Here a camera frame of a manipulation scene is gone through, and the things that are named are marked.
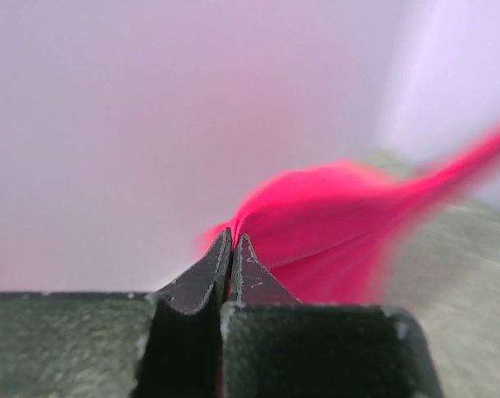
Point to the red t shirt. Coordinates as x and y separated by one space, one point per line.
325 232

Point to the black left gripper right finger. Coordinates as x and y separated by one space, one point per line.
275 346

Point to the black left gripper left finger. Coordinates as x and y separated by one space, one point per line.
118 344

